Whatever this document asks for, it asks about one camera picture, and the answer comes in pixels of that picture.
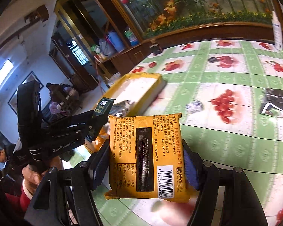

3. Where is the small dark jar with lid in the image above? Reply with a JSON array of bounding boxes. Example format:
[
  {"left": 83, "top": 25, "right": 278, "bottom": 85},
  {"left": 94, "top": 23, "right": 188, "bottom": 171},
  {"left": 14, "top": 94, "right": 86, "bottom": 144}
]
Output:
[{"left": 150, "top": 41, "right": 163, "bottom": 55}]

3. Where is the framed wall picture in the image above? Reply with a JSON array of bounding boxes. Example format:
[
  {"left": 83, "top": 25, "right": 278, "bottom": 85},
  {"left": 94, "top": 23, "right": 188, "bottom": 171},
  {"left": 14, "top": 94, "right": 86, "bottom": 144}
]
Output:
[{"left": 8, "top": 71, "right": 44, "bottom": 116}]

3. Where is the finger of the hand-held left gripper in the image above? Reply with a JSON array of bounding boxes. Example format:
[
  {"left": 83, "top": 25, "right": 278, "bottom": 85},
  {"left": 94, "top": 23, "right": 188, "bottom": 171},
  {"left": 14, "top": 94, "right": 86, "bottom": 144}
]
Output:
[
  {"left": 84, "top": 122, "right": 104, "bottom": 144},
  {"left": 66, "top": 111, "right": 109, "bottom": 132}
]

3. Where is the person's left hand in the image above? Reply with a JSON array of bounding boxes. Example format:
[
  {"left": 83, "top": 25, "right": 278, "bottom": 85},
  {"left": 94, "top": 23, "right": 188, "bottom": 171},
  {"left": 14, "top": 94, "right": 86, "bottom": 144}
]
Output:
[{"left": 22, "top": 164, "right": 42, "bottom": 185}]

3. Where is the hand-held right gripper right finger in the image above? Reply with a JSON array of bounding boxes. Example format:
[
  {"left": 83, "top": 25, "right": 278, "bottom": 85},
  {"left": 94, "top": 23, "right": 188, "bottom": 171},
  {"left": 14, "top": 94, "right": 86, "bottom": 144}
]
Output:
[{"left": 182, "top": 139, "right": 269, "bottom": 226}]

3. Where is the white spray bottle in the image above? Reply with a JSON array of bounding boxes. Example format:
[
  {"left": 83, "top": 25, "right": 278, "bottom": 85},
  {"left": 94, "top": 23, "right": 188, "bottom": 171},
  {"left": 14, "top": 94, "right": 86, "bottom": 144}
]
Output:
[{"left": 271, "top": 11, "right": 283, "bottom": 51}]

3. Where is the white and black wrapped candy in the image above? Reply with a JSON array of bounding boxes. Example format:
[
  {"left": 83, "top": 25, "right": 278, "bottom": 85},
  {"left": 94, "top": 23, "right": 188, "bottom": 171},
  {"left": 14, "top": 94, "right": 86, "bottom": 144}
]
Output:
[{"left": 186, "top": 101, "right": 204, "bottom": 112}]

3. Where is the fruit print tablecloth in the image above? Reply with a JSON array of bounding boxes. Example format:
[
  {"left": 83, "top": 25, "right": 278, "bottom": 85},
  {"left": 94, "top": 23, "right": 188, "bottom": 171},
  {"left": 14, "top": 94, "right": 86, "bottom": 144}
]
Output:
[{"left": 68, "top": 39, "right": 283, "bottom": 226}]

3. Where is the yellow cardboard box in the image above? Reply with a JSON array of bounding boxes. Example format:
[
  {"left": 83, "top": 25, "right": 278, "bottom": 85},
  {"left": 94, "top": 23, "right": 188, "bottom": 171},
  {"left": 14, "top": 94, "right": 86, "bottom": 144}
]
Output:
[{"left": 84, "top": 73, "right": 167, "bottom": 154}]

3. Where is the gold door frame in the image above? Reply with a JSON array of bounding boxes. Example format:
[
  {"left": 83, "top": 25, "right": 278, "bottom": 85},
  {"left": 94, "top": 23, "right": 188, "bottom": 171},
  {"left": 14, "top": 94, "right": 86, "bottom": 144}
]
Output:
[{"left": 54, "top": 0, "right": 102, "bottom": 76}]

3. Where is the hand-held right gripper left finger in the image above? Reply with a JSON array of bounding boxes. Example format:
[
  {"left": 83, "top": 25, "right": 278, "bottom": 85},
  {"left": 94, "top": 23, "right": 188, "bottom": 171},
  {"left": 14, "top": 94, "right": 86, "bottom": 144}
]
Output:
[{"left": 24, "top": 139, "right": 110, "bottom": 226}]

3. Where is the dark green snack packet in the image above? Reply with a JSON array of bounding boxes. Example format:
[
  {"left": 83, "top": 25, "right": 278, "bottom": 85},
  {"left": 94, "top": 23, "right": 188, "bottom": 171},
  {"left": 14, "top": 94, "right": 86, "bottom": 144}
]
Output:
[{"left": 92, "top": 97, "right": 116, "bottom": 123}]

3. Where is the grey blue kettle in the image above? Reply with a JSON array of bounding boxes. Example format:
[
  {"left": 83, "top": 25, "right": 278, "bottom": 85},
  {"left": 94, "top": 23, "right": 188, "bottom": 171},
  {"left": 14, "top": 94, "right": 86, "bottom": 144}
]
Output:
[{"left": 98, "top": 38, "right": 116, "bottom": 56}]

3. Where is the silver foil packet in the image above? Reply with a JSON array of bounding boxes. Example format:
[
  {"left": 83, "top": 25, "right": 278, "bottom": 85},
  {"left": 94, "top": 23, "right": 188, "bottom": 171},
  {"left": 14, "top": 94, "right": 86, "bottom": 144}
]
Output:
[{"left": 259, "top": 88, "right": 283, "bottom": 118}]

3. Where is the wooden partition cabinet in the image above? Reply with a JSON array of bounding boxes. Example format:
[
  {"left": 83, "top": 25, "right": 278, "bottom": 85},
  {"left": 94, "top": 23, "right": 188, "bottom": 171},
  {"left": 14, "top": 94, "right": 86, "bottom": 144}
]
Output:
[{"left": 81, "top": 0, "right": 283, "bottom": 90}]

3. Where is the flower and bamboo wall panel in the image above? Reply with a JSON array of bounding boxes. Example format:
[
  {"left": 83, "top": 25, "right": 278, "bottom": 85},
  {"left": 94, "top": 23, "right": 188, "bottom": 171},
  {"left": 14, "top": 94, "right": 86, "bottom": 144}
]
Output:
[{"left": 106, "top": 0, "right": 277, "bottom": 38}]

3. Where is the large orange snack packet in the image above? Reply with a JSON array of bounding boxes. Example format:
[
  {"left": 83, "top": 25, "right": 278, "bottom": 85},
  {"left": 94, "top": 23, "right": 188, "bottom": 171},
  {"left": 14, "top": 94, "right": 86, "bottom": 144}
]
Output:
[{"left": 104, "top": 113, "right": 200, "bottom": 203}]

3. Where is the blue thermos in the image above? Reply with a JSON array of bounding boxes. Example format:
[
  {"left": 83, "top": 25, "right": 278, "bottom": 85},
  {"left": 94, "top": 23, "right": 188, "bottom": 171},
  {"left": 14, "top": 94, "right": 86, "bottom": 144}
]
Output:
[{"left": 108, "top": 30, "right": 125, "bottom": 52}]

